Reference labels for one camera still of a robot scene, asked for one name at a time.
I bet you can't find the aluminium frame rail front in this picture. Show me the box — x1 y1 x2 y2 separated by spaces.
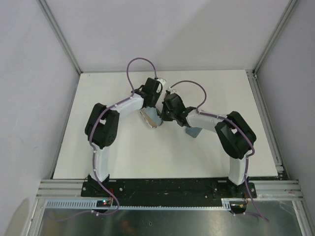
36 178 303 200

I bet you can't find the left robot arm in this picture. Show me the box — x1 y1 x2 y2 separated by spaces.
85 78 166 197

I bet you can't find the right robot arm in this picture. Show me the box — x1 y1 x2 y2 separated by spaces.
160 91 256 197

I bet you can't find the newspaper print pouch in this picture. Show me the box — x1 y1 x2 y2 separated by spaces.
139 106 163 129

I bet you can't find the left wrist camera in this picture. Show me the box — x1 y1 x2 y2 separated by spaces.
157 78 166 93

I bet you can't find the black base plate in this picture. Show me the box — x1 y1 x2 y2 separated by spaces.
81 177 257 207

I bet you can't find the blue glasses case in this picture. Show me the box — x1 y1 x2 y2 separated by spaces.
185 127 202 138

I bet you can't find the right aluminium corner post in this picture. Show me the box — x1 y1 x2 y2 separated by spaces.
252 0 300 75

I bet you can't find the aluminium corner post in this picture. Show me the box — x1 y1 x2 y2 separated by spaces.
252 0 300 75
36 0 82 76

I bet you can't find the blue cleaning cloth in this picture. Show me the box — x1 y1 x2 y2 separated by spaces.
144 107 163 126

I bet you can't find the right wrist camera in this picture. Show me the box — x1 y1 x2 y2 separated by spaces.
166 87 177 94

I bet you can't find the white cable duct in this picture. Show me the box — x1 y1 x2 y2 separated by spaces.
44 199 233 211

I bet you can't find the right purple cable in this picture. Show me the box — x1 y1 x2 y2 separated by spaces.
171 80 270 223

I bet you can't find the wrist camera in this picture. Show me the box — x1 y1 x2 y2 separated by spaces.
157 78 166 93
166 87 177 94

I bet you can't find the left aluminium corner post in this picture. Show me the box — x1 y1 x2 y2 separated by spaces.
36 0 82 76

